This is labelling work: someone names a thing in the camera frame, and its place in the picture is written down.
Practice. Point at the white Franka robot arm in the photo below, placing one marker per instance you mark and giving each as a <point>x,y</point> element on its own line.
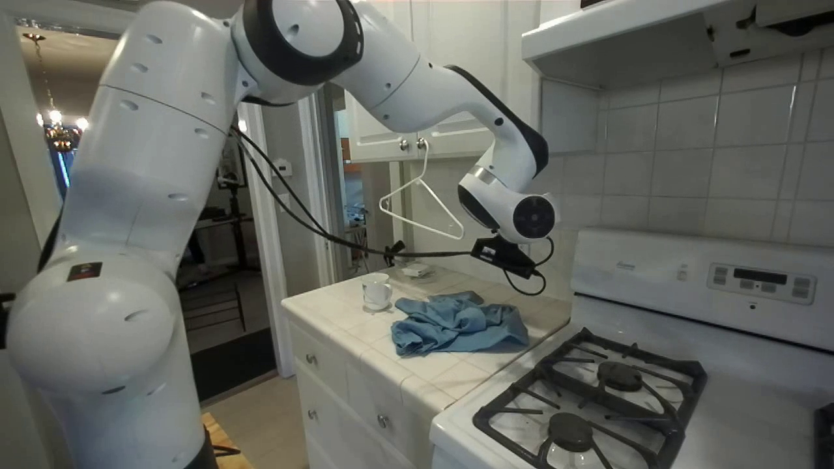
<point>140,217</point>

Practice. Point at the white gas stove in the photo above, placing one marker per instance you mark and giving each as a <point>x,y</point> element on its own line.
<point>694,287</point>

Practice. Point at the black clamp mount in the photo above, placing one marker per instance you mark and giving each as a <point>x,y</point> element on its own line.
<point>396,253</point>

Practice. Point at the white plastic clothes hanger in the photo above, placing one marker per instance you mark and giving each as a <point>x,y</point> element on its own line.
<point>427,223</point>

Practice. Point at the white wall thermostat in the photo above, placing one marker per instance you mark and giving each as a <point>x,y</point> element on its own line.
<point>282,166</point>

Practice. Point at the wooden base board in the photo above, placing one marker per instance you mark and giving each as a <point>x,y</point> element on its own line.
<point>227,444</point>

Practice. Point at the silver cupboard knob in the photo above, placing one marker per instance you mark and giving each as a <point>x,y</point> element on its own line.
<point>402,145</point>
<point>423,145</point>

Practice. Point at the white lower cabinet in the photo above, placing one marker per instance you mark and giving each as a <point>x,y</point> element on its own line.
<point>349,401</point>

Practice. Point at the white range hood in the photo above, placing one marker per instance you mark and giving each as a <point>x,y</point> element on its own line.
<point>635,35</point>

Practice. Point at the lit chandelier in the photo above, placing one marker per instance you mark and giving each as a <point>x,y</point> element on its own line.
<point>62,126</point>

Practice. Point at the white power adapter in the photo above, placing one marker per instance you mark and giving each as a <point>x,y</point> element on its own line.
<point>419,273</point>

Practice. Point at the white mug with blue flowers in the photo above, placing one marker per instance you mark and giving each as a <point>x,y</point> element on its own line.
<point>377,292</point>

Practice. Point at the black stove grate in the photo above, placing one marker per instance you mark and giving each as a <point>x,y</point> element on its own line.
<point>601,401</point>

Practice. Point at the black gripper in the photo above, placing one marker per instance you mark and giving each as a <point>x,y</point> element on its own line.
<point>505,260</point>

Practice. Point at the blue cloth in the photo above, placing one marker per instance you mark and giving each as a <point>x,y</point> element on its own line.
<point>457,328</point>

